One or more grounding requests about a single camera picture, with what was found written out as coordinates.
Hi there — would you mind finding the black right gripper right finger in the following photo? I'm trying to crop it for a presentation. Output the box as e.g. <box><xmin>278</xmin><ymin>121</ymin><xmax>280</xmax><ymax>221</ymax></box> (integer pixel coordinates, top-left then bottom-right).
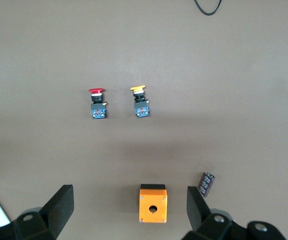
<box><xmin>182</xmin><ymin>186</ymin><xmax>287</xmax><ymax>240</ymax></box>

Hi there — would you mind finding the orange button enclosure box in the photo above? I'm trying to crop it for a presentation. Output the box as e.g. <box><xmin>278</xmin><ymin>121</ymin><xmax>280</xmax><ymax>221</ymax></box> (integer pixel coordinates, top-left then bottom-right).
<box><xmin>138</xmin><ymin>184</ymin><xmax>168</xmax><ymax>224</ymax></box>

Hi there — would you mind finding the red mushroom push button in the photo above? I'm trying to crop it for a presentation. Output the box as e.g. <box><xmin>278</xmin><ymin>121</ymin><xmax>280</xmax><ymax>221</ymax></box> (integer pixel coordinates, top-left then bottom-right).
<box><xmin>88</xmin><ymin>87</ymin><xmax>109</xmax><ymax>120</ymax></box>

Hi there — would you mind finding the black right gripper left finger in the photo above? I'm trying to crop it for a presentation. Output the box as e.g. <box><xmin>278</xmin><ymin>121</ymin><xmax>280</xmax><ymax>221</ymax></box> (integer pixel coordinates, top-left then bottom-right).
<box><xmin>0</xmin><ymin>184</ymin><xmax>74</xmax><ymax>240</ymax></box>

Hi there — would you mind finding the black cable loop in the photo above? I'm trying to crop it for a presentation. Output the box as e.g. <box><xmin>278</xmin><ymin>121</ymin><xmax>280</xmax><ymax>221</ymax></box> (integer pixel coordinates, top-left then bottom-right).
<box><xmin>193</xmin><ymin>0</ymin><xmax>223</xmax><ymax>16</ymax></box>

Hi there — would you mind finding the yellow mushroom push button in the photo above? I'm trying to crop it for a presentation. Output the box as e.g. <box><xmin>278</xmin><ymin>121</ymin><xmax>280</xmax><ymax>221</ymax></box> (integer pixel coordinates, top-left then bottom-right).
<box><xmin>130</xmin><ymin>85</ymin><xmax>151</xmax><ymax>118</ymax></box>

